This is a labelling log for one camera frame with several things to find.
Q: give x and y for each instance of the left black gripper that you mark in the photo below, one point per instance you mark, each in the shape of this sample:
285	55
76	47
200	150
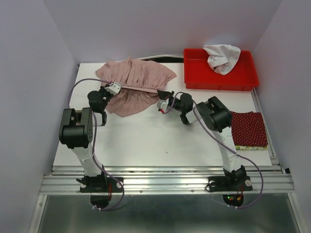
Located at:
102	89

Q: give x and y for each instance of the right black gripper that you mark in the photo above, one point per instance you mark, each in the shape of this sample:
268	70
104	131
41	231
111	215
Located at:
164	95

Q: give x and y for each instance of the pink pleated skirt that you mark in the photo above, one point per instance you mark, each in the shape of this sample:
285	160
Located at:
140	81

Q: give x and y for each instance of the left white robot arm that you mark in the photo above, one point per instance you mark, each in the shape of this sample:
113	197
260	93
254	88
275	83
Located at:
76	128

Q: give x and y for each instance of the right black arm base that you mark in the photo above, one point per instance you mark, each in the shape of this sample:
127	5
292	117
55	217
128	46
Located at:
233	184

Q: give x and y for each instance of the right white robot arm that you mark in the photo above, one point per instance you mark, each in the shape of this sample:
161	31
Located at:
216	120

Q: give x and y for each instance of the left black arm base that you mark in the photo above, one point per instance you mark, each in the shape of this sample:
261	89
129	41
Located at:
101	190

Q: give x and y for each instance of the red plastic bin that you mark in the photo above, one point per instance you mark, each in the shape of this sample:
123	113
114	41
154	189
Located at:
198	74

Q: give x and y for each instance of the white cloth garment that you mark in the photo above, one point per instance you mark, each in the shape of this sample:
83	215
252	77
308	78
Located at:
222	58

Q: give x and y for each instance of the yellow floral folded skirt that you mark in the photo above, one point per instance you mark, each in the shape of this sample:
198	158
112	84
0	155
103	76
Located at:
238	147

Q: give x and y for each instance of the red polka dot skirt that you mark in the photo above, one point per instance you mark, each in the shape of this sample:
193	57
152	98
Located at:
248	129

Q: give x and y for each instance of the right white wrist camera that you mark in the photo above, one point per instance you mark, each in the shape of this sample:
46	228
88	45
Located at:
162	105

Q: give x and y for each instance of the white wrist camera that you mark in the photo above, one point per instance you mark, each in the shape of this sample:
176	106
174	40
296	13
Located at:
162	105
114	88

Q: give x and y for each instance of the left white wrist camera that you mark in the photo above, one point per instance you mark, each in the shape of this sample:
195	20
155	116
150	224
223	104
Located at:
114	88

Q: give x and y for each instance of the aluminium mounting rail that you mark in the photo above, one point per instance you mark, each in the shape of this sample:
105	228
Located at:
164	180

